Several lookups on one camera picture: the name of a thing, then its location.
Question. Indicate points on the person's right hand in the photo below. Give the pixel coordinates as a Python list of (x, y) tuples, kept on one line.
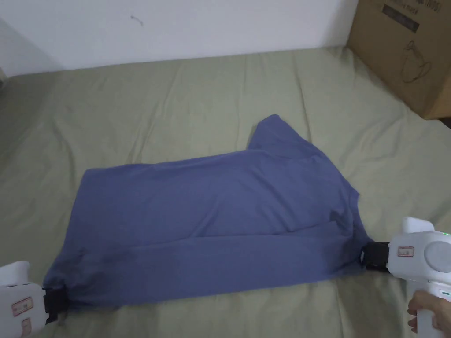
[(428, 310)]

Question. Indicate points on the bed with pale green sheet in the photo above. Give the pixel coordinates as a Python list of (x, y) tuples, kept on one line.
[(148, 112)]

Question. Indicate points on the brown cardboard carton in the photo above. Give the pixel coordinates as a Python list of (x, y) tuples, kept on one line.
[(405, 45)]

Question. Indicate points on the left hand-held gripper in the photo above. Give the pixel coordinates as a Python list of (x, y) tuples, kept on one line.
[(21, 302)]

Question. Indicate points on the blue shirt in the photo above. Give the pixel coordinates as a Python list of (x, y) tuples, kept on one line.
[(211, 218)]

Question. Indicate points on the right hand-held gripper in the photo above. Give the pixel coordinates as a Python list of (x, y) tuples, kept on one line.
[(419, 251)]

